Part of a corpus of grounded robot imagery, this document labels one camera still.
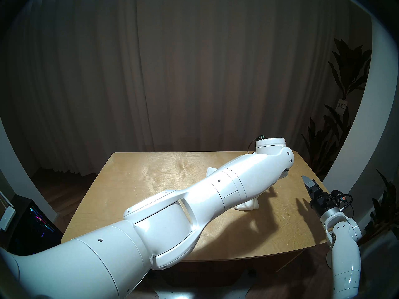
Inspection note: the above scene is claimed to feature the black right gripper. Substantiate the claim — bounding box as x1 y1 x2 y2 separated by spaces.
301 175 339 220

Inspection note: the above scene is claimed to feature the white t-shirt with red print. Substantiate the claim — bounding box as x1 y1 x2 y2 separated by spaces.
206 167 260 211

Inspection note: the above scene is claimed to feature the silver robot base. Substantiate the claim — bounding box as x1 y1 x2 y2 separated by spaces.
153 287 250 299

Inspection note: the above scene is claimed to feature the dark plant in white pot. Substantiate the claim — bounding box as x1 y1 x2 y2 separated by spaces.
358 169 399 249

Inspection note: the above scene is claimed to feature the tall dark leafy plant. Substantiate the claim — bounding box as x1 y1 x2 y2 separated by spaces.
301 38 372 181

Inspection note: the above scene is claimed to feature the beige pleated curtain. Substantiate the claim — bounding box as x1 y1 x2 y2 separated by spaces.
0 0 372 178

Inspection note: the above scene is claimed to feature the black computer tower with lights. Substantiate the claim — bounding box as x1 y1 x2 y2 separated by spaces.
8 195 64 256

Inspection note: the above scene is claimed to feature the small white box device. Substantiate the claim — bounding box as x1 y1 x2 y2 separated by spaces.
0 206 16 231

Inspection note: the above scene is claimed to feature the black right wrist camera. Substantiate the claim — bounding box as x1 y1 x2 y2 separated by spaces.
331 190 347 206

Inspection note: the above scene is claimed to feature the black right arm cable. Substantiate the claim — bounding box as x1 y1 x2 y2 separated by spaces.
340 194 355 218

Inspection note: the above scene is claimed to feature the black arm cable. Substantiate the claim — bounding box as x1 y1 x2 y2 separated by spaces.
247 135 264 154
340 194 355 218

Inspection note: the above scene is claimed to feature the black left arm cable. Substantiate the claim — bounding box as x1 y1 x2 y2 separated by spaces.
247 135 264 154

